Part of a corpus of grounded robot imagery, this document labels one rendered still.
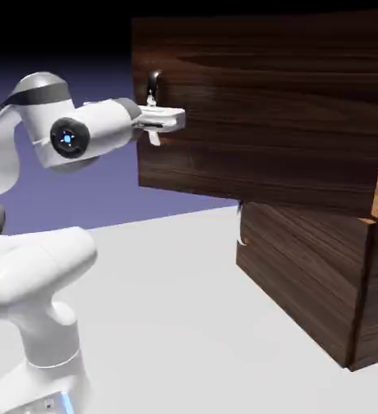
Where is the large dark wood cabinet door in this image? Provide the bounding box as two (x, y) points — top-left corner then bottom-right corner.
(131, 8), (378, 220)

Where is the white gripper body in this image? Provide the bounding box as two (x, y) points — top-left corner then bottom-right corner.
(136, 106), (187, 134)

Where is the curved dark metal door handle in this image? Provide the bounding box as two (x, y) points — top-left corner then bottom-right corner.
(236, 199), (249, 247)
(145, 70), (163, 147)

